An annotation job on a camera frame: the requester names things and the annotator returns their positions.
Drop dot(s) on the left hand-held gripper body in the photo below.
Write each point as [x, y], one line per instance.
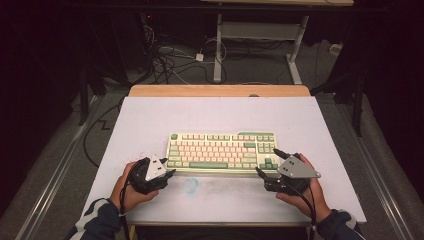
[140, 181]

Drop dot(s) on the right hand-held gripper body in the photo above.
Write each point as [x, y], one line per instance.
[296, 169]

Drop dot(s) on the cream green pink keyboard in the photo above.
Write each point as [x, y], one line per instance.
[216, 153]

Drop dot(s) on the person's left hand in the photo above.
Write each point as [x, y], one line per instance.
[125, 195]

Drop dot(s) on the person's right hand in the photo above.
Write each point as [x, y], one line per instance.
[316, 200]

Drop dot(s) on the white table mat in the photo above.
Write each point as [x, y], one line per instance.
[213, 115]

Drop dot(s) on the wooden table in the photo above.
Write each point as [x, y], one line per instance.
[216, 90]

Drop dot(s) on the small white power adapter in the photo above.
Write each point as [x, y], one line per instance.
[199, 57]

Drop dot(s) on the small white floor box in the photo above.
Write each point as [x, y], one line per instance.
[335, 49]

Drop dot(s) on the metal floor rail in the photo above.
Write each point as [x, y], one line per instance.
[380, 186]
[50, 186]

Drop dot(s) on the white metal desk frame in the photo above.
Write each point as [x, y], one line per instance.
[256, 30]

